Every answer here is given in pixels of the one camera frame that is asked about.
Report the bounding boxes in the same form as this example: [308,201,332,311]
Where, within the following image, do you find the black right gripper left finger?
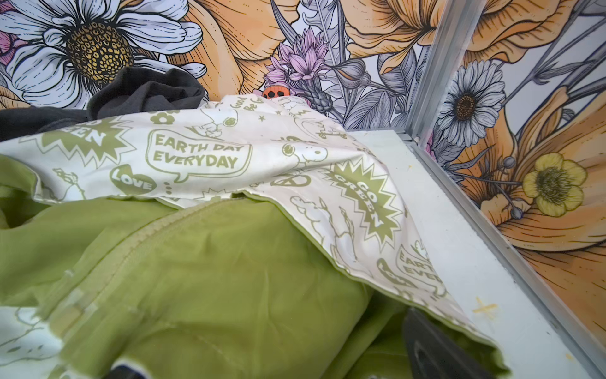
[105,366,142,379]

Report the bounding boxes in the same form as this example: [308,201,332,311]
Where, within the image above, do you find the dark grey cloth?
[1,67,208,141]

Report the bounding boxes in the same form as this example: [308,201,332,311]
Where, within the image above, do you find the green white printed cloth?
[1,96,510,378]

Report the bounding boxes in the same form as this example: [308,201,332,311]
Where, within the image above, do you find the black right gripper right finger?
[402,309,494,379]

